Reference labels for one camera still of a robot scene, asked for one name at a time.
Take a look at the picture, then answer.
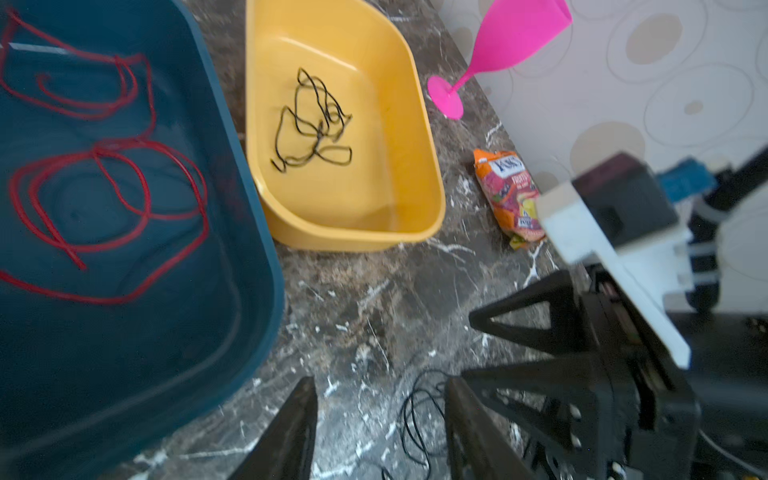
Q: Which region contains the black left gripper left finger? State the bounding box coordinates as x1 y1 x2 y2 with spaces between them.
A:
229 376 318 480

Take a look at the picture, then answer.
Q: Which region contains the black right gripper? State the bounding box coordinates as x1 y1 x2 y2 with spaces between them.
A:
461 271 767 479

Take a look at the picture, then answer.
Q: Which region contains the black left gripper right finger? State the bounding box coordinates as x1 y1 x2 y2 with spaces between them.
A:
444 377 534 479

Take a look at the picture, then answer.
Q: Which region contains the red cable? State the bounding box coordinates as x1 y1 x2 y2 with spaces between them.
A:
0 8 211 306

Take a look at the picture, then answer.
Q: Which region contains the orange candy bag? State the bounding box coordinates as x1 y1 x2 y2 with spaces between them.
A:
473 149 546 249

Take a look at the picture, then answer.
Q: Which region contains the teal plastic bin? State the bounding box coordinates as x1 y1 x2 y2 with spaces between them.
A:
1 1 284 479

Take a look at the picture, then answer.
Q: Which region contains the right yellow plastic bin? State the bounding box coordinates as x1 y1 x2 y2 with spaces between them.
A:
245 1 446 252

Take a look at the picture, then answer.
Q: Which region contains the pink plastic goblet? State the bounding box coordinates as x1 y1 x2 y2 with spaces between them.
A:
427 0 573 120

